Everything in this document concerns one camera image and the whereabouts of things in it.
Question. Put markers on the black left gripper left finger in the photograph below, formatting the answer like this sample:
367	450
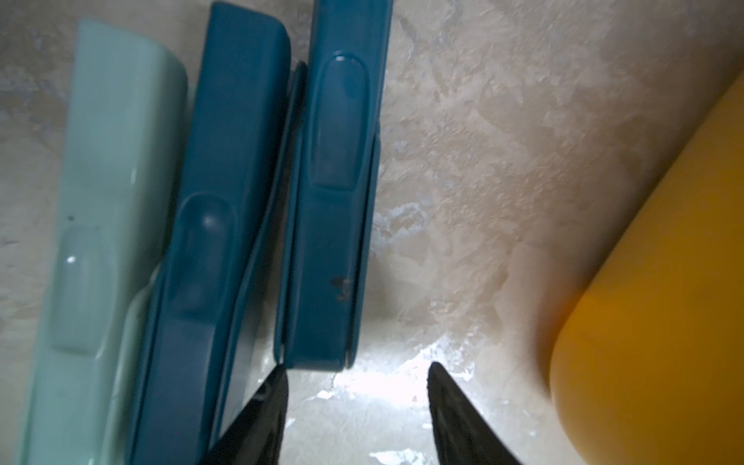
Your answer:
255	436

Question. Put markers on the yellow plastic storage tray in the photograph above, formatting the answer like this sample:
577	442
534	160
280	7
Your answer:
648	368

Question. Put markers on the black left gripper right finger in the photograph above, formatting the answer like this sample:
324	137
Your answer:
461	434

